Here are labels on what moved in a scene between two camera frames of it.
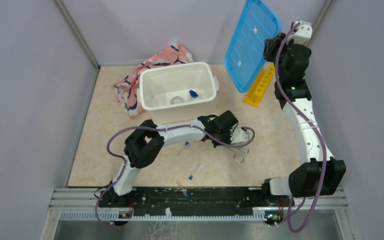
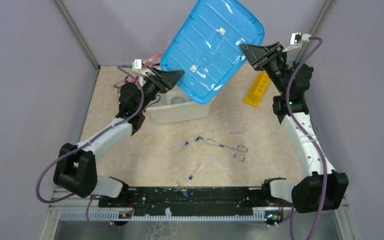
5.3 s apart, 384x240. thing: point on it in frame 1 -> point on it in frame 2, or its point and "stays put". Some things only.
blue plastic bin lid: x=245 y=58 -> x=207 y=47
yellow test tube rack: x=257 y=90 stays put
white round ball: x=176 y=100 stays put
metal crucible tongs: x=237 y=156 stays put
